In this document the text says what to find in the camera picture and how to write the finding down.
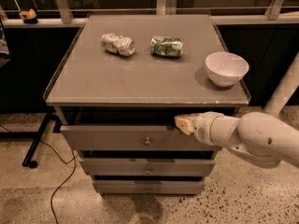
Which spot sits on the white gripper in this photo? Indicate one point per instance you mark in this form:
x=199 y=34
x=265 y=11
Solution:
x=202 y=127

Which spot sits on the grey top drawer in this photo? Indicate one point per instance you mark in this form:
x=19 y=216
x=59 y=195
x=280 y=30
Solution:
x=131 y=138

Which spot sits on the grey drawer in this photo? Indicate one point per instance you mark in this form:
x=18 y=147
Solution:
x=135 y=167
x=131 y=138
x=151 y=187

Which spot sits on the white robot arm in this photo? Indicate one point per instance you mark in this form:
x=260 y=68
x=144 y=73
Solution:
x=257 y=138

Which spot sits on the grey drawer cabinet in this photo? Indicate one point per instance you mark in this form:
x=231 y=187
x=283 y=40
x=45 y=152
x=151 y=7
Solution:
x=93 y=86

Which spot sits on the grey middle drawer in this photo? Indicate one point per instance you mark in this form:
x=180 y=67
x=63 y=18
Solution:
x=135 y=167

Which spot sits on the grey bottom drawer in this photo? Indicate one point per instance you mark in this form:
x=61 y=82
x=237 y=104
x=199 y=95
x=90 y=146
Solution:
x=151 y=187

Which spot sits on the white bowl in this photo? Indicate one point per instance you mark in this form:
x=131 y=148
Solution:
x=225 y=69

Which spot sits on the crushed green can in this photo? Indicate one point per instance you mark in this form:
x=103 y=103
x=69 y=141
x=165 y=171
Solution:
x=166 y=46

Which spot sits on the crushed silver can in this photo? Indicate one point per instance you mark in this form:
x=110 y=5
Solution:
x=118 y=44

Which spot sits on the black table leg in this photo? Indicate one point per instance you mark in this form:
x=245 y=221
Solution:
x=30 y=153

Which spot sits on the yellow black object on ledge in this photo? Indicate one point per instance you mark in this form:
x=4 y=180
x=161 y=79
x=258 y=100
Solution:
x=28 y=16

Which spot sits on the white diagonal post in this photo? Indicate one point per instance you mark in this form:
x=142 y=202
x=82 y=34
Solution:
x=285 y=89

